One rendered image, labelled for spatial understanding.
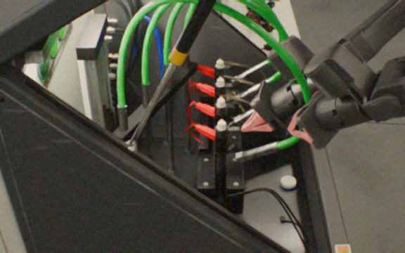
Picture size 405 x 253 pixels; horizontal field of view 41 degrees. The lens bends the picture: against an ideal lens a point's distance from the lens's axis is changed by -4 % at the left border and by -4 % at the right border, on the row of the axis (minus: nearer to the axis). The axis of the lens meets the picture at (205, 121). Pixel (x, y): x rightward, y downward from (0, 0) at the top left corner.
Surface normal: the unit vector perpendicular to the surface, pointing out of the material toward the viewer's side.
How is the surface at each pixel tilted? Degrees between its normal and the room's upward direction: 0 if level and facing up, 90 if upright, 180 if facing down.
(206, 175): 0
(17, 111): 90
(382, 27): 62
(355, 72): 39
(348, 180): 0
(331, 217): 0
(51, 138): 90
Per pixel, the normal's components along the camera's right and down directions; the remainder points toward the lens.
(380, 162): 0.00, -0.79
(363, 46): -0.06, 0.22
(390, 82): -0.60, -0.71
